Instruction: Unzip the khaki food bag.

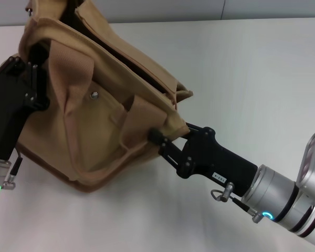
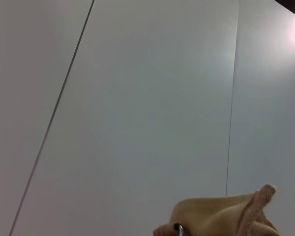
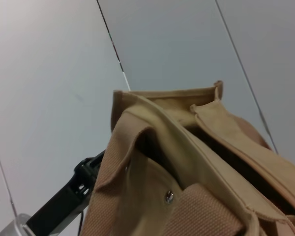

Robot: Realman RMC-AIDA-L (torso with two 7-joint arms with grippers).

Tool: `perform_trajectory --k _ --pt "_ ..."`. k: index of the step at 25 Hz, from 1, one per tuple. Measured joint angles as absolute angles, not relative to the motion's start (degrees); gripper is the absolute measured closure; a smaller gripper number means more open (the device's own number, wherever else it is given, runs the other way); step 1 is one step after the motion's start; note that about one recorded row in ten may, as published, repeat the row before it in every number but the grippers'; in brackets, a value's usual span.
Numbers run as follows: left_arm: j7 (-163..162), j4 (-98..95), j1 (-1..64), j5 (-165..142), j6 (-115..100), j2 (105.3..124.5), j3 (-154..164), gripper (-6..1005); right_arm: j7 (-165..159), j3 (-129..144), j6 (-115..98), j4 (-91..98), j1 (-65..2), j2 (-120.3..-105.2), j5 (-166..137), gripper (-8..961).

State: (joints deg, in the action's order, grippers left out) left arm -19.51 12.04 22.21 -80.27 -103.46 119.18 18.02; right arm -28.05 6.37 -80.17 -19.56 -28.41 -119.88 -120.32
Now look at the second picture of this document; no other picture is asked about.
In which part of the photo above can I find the khaki canvas food bag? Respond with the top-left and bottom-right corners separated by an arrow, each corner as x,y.
152,183 -> 282,236

